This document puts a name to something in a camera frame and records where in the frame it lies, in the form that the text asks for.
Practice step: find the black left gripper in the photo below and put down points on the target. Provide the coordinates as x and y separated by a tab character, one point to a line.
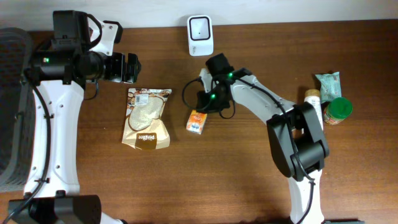
117	74

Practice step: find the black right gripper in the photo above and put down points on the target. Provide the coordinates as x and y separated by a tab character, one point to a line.
209	102

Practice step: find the orange tissue pack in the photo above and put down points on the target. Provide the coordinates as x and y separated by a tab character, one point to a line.
196	122

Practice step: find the tan bread bag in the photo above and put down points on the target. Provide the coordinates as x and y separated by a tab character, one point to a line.
144	128

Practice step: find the white cream tube gold cap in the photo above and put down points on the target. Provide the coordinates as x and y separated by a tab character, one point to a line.
312	96

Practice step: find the teal snack packet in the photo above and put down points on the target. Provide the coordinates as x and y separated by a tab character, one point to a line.
330	86

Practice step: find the green lid jar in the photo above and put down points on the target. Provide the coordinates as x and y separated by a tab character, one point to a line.
337	111

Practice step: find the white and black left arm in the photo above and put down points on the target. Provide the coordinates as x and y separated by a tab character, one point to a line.
42	89

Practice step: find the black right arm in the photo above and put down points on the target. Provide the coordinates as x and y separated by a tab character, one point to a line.
297	141

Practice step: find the grey plastic mesh basket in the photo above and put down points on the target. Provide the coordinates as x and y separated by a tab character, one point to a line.
17	110

